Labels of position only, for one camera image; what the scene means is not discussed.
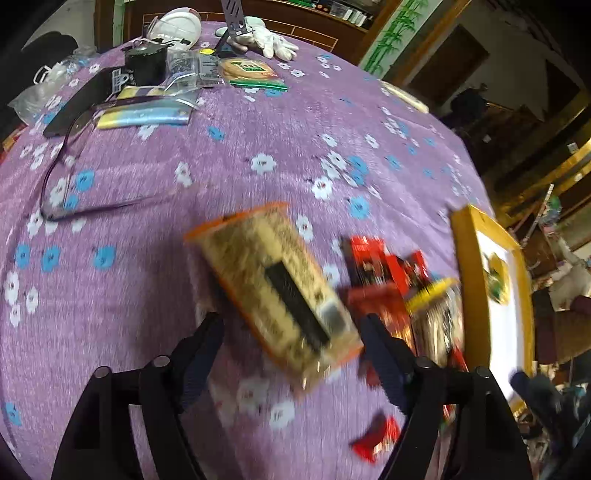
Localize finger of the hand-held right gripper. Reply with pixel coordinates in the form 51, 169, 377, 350
510, 369, 568, 430

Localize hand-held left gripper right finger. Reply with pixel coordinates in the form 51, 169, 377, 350
360, 313, 536, 480

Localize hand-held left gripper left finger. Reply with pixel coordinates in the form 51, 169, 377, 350
51, 311, 227, 480

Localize dark red wafer packet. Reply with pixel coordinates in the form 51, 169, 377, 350
346, 286, 414, 347

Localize yellow cardboard box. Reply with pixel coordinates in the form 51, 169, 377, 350
450, 204, 536, 416

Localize small red candy packet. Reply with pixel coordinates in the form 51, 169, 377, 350
350, 412, 402, 463

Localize yellow snack packet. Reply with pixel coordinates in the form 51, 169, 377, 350
406, 277, 462, 365

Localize dark red snack packet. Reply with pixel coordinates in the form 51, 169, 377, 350
390, 250, 432, 301

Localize tan cracker packet black label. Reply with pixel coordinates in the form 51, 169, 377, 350
184, 202, 365, 393

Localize green pea packet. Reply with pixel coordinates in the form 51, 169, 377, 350
487, 258, 511, 305

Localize purple floral tablecloth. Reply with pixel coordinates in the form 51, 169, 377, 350
0, 21, 513, 480

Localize iridescent foil packet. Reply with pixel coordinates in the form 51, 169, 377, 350
95, 85, 195, 130

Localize eyeglasses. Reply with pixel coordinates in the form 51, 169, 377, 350
39, 99, 199, 222

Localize white flat bar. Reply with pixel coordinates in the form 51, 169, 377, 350
379, 80, 430, 114

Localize black phone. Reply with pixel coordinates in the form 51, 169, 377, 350
42, 67, 125, 138

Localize round cracker packet green edge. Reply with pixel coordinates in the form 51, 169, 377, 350
217, 56, 288, 92

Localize black box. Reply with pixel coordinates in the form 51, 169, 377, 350
124, 44, 168, 88

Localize crumpled clear plastic bag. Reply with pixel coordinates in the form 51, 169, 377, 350
9, 85, 51, 123

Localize white glove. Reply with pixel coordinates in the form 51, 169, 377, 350
226, 16, 278, 51
259, 32, 298, 61

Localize wooden counter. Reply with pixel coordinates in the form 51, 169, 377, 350
124, 0, 402, 51

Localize grey perforated phone stand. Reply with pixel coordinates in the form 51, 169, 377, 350
215, 0, 254, 54

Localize bamboo wall panel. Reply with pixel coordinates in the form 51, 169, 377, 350
358, 0, 432, 77

